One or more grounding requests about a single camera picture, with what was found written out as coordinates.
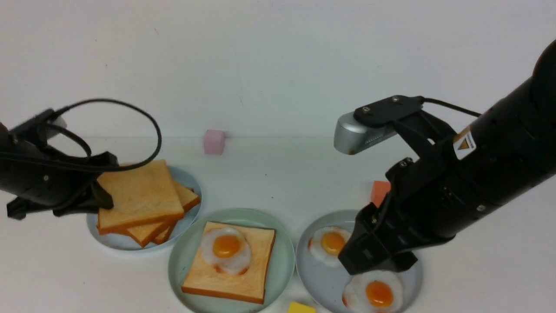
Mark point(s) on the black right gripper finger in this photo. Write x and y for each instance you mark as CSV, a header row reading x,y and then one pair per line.
x,y
362,254
400,262

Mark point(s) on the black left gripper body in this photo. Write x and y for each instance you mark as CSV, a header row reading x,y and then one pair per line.
x,y
18,178

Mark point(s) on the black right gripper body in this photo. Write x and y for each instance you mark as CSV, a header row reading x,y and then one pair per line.
x,y
425,207

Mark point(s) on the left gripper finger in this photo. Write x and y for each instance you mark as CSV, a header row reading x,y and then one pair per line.
x,y
104,162
86,198

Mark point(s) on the fried egg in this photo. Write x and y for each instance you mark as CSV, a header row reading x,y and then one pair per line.
x,y
227,250
326,243
374,292

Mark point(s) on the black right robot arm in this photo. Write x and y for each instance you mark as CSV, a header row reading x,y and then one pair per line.
x,y
510,148

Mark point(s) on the fried egg back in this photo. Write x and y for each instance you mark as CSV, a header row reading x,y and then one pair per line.
x,y
326,243

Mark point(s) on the fried egg front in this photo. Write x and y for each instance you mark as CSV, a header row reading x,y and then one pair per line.
x,y
374,292

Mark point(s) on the grey egg plate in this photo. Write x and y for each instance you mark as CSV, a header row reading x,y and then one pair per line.
x,y
325,284

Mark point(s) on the light blue bread plate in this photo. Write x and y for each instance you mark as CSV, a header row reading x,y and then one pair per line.
x,y
118,243

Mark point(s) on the orange cube block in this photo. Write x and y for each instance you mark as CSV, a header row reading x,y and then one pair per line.
x,y
379,192

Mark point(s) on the green centre plate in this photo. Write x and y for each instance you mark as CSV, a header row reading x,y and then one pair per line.
x,y
280,270

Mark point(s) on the yellow cube block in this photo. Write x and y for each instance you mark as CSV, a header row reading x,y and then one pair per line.
x,y
296,307

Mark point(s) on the pink cube block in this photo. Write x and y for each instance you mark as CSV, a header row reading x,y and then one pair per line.
x,y
214,142

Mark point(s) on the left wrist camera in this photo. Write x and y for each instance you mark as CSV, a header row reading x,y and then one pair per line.
x,y
40,128

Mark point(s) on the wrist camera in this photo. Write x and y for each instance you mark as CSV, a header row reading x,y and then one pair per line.
x,y
40,128
369,130

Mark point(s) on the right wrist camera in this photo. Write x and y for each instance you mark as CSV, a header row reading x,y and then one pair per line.
x,y
369,130

